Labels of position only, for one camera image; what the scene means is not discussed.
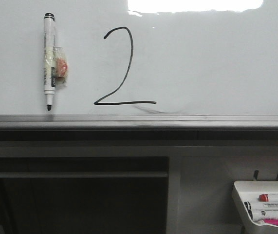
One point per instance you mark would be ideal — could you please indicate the red magnet taped to marker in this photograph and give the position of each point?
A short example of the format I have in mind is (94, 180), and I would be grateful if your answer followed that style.
(61, 73)

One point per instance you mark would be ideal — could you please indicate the white whiteboard marker black tip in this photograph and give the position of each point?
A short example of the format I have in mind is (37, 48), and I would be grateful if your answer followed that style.
(49, 79)

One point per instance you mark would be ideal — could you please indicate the large white whiteboard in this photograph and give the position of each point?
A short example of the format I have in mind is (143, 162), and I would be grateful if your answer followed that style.
(131, 57)

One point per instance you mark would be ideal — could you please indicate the grey whiteboard bottom ledge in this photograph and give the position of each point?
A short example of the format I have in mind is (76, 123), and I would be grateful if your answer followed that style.
(138, 127)

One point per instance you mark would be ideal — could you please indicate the left black tray hook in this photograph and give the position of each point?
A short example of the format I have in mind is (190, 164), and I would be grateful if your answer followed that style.
(255, 175)

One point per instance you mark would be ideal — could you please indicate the grey horizontal bar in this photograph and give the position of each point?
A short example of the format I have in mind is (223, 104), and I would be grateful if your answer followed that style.
(83, 174)

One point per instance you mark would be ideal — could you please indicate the upper black capped tray marker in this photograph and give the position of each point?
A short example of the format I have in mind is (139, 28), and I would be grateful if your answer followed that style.
(261, 205)

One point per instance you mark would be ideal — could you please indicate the black capped tray marker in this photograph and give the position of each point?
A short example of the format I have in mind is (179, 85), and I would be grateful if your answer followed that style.
(257, 215)
(261, 205)

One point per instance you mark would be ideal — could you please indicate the white plastic marker tray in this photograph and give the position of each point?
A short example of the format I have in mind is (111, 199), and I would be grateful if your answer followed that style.
(249, 191)

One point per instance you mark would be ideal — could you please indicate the lower black capped tray marker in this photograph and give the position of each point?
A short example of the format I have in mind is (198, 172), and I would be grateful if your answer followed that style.
(257, 215)

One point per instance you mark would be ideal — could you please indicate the red capped marker in tray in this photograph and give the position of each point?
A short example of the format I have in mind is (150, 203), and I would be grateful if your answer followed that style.
(268, 197)

